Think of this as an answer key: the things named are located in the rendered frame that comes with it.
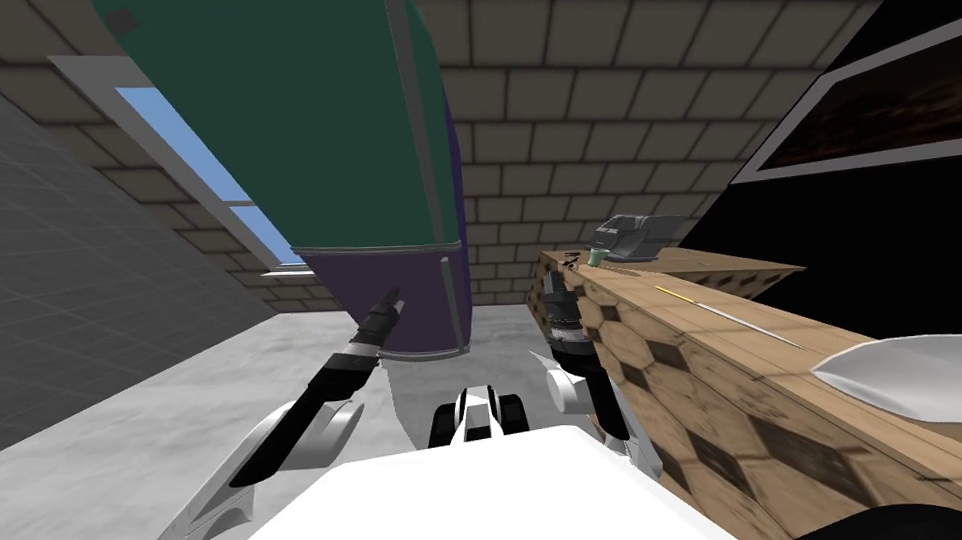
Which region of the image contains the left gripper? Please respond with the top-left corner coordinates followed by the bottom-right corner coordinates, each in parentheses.
top-left (356, 288), bottom-right (410, 351)

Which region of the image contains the white sink basin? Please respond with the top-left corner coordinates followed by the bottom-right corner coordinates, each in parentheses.
top-left (808, 332), bottom-right (962, 433)

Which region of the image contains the yellow-handled knife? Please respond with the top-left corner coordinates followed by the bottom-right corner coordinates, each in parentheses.
top-left (653, 280), bottom-right (810, 358)

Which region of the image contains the window with grey frame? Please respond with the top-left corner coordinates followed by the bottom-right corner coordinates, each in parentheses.
top-left (47, 46), bottom-right (316, 286)

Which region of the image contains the green and purple fridge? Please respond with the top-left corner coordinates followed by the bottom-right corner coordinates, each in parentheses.
top-left (86, 0), bottom-right (474, 372)

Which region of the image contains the long grey door handle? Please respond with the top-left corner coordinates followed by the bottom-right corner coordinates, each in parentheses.
top-left (382, 0), bottom-right (448, 244)

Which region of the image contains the green fridge door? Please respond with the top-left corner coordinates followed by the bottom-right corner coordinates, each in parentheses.
top-left (86, 0), bottom-right (443, 262)

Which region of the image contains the dark picture with grey frame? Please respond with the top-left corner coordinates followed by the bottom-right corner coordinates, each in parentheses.
top-left (723, 8), bottom-right (962, 186)

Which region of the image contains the wooden counter cabinet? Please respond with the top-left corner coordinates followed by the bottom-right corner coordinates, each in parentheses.
top-left (527, 233), bottom-right (962, 540)

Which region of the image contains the short grey door handle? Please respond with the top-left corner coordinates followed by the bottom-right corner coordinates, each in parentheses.
top-left (439, 256), bottom-right (464, 351)

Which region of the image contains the purple fridge door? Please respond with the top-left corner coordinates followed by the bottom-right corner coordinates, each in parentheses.
top-left (298, 245), bottom-right (465, 364)

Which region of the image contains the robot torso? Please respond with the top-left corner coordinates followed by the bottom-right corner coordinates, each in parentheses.
top-left (212, 375), bottom-right (748, 540)

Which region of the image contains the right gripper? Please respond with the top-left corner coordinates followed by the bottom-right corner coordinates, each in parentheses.
top-left (540, 269), bottom-right (588, 332)

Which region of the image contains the grey countertop appliance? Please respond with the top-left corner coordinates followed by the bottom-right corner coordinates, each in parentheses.
top-left (589, 211), bottom-right (689, 264)

